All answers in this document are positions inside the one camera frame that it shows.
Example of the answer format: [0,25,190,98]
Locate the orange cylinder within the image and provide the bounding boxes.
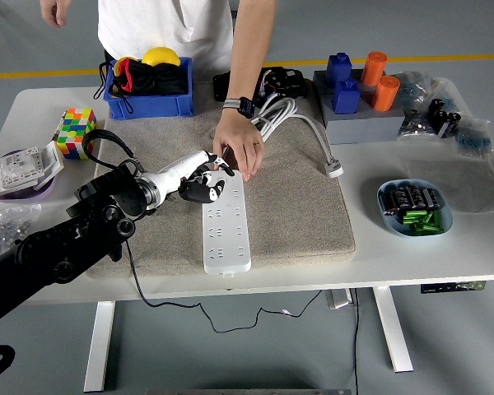
[360,50,388,86]
[371,75,401,113]

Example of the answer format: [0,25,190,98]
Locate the large empty clear bag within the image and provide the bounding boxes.
[398,77,494,215]

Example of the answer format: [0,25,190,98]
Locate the clear bag of screws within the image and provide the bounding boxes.
[0,203,42,264]

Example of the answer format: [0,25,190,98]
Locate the light blue dish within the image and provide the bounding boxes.
[376,178,454,239]

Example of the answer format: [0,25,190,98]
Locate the blue block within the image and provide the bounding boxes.
[331,78,361,115]
[324,52,352,89]

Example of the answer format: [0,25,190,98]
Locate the person's right hand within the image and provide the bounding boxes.
[40,0,73,30]

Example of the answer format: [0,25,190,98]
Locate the clear bag of black capacitors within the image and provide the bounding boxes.
[426,97,463,140]

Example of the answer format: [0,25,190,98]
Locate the person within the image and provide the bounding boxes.
[97,0,236,79]

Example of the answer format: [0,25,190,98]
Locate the black wristwatch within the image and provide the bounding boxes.
[221,96,256,119]

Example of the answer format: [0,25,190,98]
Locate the purple bowl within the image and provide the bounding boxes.
[0,150,57,203]

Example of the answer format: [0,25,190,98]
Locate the clear bag of blue parts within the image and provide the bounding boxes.
[394,72,442,105]
[454,118,494,160]

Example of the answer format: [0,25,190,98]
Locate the grey block base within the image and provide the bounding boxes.
[312,68,407,146]

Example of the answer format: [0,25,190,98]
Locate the green cylinders pile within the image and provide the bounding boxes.
[401,208,445,236]

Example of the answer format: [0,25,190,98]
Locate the black electronic device with wires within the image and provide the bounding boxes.
[212,66,308,104]

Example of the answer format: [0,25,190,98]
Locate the grey-brown mat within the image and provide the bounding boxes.
[78,80,357,280]

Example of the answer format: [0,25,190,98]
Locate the blue plastic bin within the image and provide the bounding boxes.
[102,56,195,121]

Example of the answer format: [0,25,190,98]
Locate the black plug adapter with cord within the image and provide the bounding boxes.
[124,240,325,335]

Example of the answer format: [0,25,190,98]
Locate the clear bag of metal parts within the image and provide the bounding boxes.
[397,109,430,140]

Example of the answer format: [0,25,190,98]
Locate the white table leg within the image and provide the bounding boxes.
[372,286,415,374]
[83,300,116,393]

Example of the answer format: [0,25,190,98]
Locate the thin black hanging cable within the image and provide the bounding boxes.
[351,287,361,395]

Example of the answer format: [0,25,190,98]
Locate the black capacitors pile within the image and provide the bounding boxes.
[380,184,442,217]

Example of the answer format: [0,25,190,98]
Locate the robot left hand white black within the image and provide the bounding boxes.
[150,150,236,206]

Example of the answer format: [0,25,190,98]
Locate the yellow ball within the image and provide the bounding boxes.
[142,46,181,67]

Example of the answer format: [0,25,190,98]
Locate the metal bracket under table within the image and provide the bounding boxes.
[325,289,355,309]

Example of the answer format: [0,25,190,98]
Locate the black red yellow cloth pouch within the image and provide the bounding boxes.
[93,56,189,115]

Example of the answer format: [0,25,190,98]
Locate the black table control panel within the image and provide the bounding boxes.
[420,281,487,295]

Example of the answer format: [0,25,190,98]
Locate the person's left hand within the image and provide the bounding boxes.
[212,107,267,182]

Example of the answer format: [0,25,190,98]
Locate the white power strip with cord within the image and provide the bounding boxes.
[201,96,346,279]

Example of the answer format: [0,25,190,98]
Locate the colourful puzzle cube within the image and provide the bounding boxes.
[54,107,98,160]

